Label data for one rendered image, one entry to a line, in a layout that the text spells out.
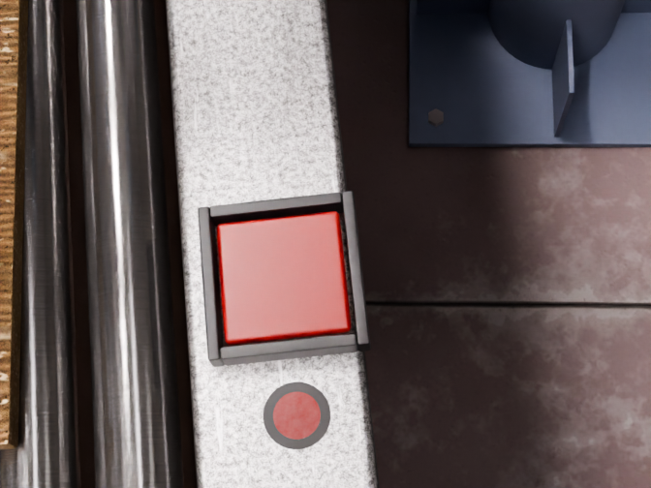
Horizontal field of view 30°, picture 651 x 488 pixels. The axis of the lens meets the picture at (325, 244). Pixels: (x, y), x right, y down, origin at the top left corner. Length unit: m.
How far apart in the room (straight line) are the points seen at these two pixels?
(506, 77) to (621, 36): 0.16
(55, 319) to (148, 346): 0.05
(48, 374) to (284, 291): 0.12
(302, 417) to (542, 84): 1.10
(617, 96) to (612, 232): 0.18
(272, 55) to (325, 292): 0.13
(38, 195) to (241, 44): 0.13
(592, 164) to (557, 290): 0.18
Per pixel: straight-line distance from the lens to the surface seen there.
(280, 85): 0.63
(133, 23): 0.65
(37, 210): 0.62
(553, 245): 1.56
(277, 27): 0.64
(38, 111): 0.64
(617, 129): 1.62
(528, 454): 1.50
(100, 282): 0.60
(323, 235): 0.58
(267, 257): 0.58
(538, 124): 1.60
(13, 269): 0.60
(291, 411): 0.58
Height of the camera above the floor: 1.48
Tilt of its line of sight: 73 degrees down
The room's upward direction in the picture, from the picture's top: 10 degrees counter-clockwise
